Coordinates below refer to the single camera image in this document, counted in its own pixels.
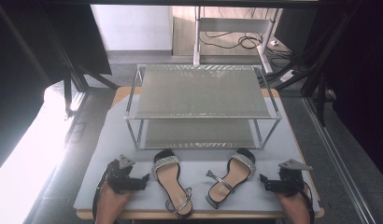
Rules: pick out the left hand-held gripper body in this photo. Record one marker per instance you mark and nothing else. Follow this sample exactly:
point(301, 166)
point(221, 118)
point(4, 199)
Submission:
point(119, 179)

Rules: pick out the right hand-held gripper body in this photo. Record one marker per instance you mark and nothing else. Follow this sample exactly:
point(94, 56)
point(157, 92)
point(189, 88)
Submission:
point(290, 183)

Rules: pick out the two-tier metal shoe rack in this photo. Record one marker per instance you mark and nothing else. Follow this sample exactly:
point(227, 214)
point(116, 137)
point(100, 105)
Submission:
point(199, 93)

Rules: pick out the person's right hand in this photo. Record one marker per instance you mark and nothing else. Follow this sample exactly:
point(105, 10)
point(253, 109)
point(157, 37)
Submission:
point(297, 207)

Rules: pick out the person's left hand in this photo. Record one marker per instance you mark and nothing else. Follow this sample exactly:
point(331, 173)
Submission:
point(111, 203)

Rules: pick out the grey table mat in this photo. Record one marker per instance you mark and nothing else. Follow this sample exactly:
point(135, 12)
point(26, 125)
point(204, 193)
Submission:
point(115, 146)

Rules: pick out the white power strip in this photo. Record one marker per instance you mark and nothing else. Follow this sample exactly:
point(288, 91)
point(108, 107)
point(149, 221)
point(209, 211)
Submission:
point(288, 75)

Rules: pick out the dark curtain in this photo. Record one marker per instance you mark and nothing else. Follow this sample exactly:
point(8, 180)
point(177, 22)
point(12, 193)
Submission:
point(21, 46)
point(367, 77)

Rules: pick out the aluminium floor rail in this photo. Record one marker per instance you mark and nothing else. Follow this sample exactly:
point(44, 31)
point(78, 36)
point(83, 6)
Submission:
point(339, 161)

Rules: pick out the black metal frame struts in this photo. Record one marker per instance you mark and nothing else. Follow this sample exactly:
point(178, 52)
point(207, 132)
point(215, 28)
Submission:
point(320, 62)
point(77, 77)

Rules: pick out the white metal desk frame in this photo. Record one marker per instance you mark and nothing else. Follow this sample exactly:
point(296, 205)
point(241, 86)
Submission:
point(233, 25)

